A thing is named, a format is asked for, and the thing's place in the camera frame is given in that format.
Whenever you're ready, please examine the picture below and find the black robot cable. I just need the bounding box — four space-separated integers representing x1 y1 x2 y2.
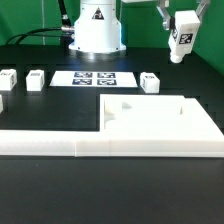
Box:
4 0 76 46

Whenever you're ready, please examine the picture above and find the white part at left edge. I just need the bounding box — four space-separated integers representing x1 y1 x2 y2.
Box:
0 94 4 114

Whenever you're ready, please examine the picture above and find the white square table top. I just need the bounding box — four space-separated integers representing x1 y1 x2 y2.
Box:
100 94 224 158

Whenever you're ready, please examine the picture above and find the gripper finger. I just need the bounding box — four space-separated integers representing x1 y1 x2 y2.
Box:
157 0 175 30
196 0 211 20

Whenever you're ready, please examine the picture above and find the white L-shaped obstacle fence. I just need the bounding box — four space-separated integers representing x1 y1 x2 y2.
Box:
0 98 224 158

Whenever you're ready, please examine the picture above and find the white sheet with tags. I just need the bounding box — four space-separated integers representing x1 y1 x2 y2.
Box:
50 71 137 88

